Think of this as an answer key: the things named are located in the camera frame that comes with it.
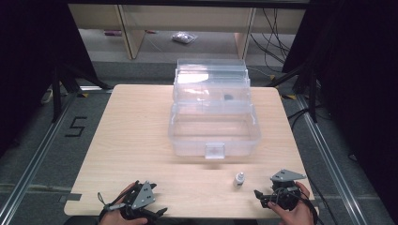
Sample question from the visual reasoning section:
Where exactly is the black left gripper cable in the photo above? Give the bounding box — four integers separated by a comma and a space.
97, 191, 127, 217

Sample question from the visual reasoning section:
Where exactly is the clear plastic tiered storage box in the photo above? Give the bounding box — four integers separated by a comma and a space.
167, 58, 263, 160

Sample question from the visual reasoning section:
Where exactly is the small white dropper bottle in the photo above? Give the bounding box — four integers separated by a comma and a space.
233, 172, 246, 188

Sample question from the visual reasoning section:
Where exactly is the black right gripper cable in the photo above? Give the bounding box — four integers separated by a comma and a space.
294, 187, 321, 225

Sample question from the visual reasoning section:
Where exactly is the black curtain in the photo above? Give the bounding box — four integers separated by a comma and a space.
0, 0, 99, 158
281, 0, 398, 224

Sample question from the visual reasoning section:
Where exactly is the person's right hand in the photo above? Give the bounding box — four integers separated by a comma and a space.
267, 181, 315, 225

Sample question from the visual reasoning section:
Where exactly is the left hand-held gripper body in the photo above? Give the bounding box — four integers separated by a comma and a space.
119, 180, 158, 220

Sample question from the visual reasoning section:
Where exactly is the person's left hand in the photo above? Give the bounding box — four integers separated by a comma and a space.
99, 182, 148, 225

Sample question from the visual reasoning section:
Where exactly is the aluminium floor rail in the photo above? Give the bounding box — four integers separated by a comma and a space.
0, 93, 80, 225
296, 94, 368, 225

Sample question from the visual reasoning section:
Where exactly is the black floor cable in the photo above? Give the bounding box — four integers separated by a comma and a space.
286, 105, 315, 130

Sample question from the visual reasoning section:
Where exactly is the beige wooden shelf unit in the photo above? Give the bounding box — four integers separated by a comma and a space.
68, 4, 307, 60

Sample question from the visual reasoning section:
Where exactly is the clear plastic bag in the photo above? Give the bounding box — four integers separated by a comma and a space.
171, 31, 198, 45

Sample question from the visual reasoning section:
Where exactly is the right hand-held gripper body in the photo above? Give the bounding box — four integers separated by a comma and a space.
267, 169, 307, 211

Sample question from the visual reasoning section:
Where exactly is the bundle of black cables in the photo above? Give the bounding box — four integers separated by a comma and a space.
249, 7, 293, 65

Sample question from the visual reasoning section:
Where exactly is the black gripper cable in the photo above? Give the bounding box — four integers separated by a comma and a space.
294, 187, 321, 225
97, 191, 127, 217

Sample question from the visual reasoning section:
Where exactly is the black metal stand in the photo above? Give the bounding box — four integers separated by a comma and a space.
51, 60, 112, 124
265, 60, 321, 124

